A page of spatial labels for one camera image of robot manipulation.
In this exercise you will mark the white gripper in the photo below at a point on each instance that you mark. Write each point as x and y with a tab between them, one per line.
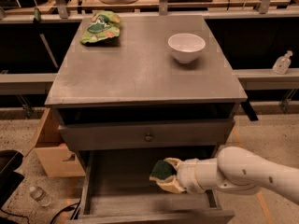
186	174

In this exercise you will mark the green yellow sponge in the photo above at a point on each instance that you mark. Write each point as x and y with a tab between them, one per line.
162	171

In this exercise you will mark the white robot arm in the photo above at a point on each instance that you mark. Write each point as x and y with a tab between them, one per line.
235	170

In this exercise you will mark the top drawer with knob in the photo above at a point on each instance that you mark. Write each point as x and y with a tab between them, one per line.
101	136

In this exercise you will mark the open middle drawer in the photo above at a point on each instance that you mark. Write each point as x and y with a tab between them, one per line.
118	190

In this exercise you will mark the grey wooden drawer cabinet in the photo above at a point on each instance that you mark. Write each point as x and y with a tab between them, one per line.
134	78

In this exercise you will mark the cardboard box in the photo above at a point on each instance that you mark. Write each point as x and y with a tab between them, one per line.
55	157

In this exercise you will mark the white ceramic bowl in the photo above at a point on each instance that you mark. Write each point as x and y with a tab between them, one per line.
185	48

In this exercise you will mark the clear plastic water bottle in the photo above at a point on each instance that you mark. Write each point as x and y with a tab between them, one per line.
40	196

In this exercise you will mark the clear sanitizer pump bottle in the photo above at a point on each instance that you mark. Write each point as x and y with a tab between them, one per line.
282	63

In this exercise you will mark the black bin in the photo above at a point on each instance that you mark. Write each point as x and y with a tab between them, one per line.
10	160

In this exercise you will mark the green chip bag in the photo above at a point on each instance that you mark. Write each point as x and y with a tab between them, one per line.
104	25

